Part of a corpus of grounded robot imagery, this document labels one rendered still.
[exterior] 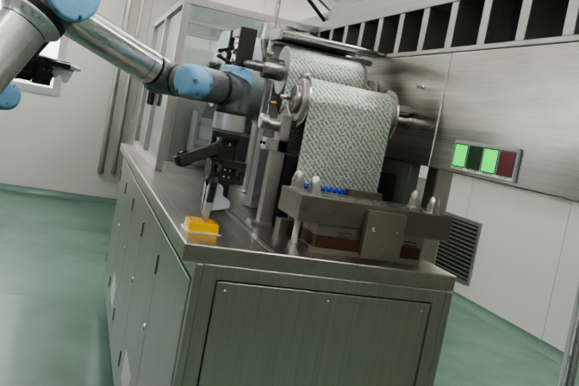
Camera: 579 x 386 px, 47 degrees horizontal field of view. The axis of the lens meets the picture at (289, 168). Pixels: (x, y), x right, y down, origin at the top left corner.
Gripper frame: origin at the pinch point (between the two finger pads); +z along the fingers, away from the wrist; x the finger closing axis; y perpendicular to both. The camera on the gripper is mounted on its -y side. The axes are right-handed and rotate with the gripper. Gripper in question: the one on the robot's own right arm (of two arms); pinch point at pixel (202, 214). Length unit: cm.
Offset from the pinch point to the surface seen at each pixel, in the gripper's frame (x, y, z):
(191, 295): -16.1, -2.6, 14.8
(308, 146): 9.6, 25.9, -20.0
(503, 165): -31, 55, -24
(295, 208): -7.9, 19.5, -5.7
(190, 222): -3.6, -3.2, 1.6
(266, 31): 84, 28, -56
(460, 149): -14, 55, -26
